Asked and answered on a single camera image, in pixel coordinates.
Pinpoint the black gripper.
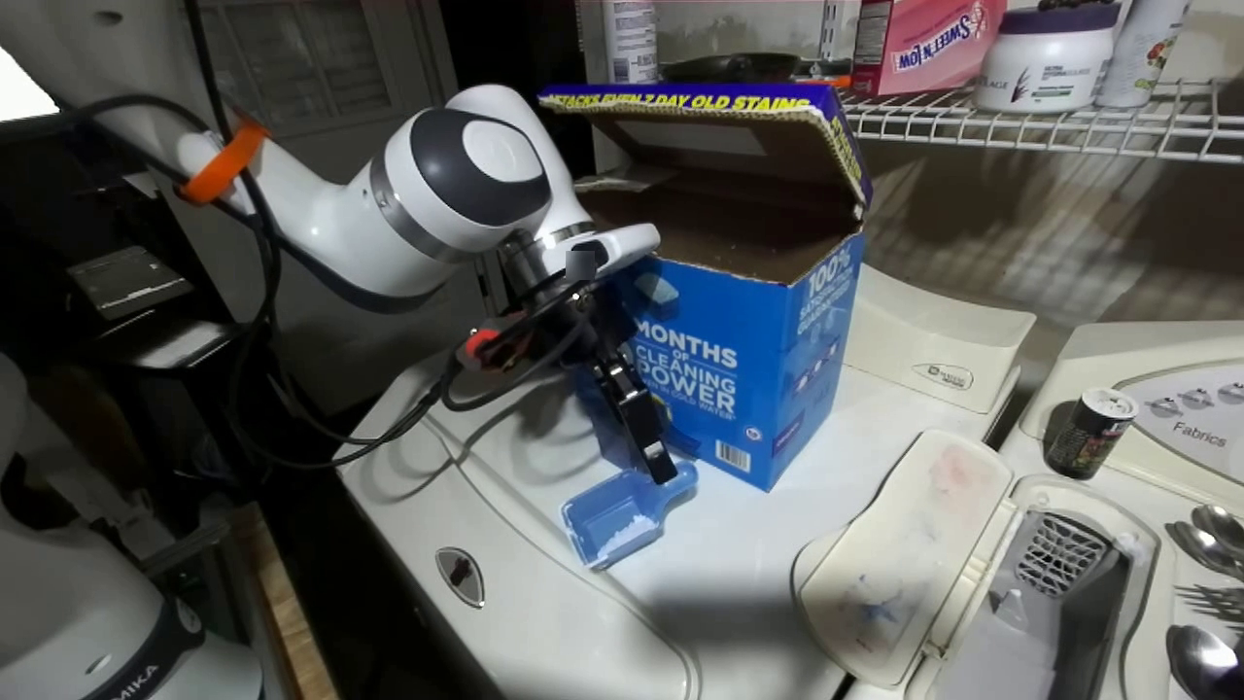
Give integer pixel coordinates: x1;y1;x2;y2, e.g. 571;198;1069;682
563;273;683;491

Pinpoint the light blue plastic scoop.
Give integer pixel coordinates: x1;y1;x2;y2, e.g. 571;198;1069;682
557;453;705;574

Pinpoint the blue cardboard detergent box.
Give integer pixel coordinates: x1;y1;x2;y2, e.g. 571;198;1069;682
535;80;871;495

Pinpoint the white washing machine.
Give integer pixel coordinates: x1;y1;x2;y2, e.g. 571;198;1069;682
330;277;1042;700

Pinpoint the grey lint screen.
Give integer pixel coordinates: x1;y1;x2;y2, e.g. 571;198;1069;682
1005;505;1118;597

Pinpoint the dark glass jar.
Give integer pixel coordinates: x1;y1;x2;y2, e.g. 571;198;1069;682
1039;383;1141;483

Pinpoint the cream dryer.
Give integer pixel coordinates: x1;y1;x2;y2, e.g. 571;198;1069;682
789;317;1244;700

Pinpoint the pink cardboard box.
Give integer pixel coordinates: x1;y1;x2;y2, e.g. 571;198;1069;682
850;0;1009;101

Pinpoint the black stand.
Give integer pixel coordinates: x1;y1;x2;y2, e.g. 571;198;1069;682
0;306;328;547

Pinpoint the white tub purple lid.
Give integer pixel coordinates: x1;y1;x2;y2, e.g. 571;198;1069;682
972;0;1122;116

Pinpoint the metal spoon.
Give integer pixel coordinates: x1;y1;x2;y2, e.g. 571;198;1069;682
1161;619;1244;700
1187;503;1244;547
1161;517;1244;579

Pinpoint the flat black device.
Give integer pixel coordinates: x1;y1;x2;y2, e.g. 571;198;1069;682
70;246;193;325

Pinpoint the metal fork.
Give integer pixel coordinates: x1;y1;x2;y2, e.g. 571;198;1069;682
1171;579;1244;631

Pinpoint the tall white bottle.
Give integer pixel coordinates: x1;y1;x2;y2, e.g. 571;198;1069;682
1091;0;1192;113

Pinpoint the orange cable strap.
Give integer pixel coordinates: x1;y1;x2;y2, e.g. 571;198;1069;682
173;120;273;206

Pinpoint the white wire shelf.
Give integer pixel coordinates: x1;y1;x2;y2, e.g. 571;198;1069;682
839;80;1244;166

